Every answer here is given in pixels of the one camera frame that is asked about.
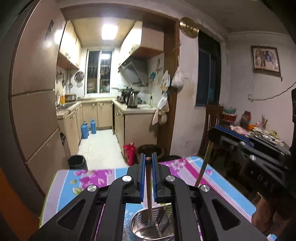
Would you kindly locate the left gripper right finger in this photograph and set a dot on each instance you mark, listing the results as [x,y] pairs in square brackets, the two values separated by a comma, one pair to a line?
[159,174]

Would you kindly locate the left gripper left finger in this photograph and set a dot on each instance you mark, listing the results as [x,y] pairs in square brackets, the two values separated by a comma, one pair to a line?
[135,191]

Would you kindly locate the brown wooden chopstick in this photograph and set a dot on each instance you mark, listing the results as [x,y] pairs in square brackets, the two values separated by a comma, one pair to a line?
[148,170]

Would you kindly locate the long thin bamboo chopstick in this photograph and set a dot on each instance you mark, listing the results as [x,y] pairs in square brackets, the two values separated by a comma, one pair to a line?
[205,163]

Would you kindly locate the kitchen window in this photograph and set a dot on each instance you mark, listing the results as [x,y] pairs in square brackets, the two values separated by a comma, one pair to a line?
[98,71]

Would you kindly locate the red thermos flask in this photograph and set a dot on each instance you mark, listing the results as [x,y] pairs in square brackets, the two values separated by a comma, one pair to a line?
[130,155]

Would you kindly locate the dark wooden side table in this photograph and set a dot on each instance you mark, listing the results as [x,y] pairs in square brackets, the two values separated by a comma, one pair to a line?
[254,136]

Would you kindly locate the floral striped tablecloth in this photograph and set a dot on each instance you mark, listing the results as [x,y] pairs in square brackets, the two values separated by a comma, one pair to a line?
[92,205]

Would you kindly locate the blue perforated utensil holder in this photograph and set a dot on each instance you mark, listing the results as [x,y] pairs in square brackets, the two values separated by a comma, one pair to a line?
[159,225]

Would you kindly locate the blue thermos bottle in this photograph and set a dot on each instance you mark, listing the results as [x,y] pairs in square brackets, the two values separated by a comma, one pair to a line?
[84,130]
[93,126]

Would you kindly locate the black trash bin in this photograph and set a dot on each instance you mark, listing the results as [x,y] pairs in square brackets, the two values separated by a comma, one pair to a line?
[77,162]

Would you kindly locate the steel electric kettle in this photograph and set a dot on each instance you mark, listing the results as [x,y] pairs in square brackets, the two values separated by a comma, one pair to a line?
[132,99]

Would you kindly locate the wooden chair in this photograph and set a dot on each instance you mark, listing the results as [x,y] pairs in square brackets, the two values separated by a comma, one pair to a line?
[212,118]

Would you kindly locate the hanging white plastic bag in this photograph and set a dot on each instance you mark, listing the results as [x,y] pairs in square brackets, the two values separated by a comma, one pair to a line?
[178,79]

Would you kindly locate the dark blue window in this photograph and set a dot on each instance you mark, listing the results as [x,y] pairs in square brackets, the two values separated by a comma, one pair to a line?
[209,71]

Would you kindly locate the range hood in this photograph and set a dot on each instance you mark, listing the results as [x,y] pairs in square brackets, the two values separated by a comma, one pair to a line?
[134,71]

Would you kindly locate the silver refrigerator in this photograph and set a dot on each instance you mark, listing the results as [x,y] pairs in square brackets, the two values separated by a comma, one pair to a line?
[31,147]

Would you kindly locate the orange wooden cabinet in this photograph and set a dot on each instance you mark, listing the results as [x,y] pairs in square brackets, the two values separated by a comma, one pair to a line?
[17,221]

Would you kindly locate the framed wall picture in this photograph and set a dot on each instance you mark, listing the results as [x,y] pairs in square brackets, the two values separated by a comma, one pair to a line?
[265,60]

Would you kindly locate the upper kitchen wall cabinet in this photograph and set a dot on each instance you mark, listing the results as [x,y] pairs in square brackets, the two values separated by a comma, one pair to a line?
[142,42]

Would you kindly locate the round brass wall clock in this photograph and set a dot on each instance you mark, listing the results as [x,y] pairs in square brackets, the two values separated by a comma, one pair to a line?
[188,27]

